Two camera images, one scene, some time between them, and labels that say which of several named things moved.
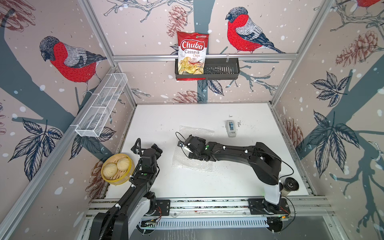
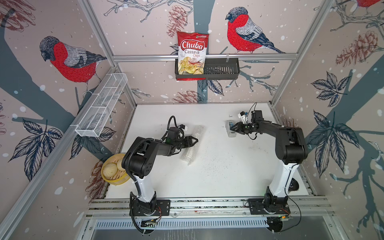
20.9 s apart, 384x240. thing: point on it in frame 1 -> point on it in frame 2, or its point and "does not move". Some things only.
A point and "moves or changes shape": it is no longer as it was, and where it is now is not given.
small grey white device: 230,126 does not move
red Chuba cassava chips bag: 192,51 does not move
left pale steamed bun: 110,170 does not move
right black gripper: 200,141 -> 238,128
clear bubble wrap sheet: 181,158 moves or changes shape
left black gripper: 157,150 -> 188,140
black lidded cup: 290,184 does not move
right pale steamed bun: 123,164 does not move
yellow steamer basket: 118,169 does not move
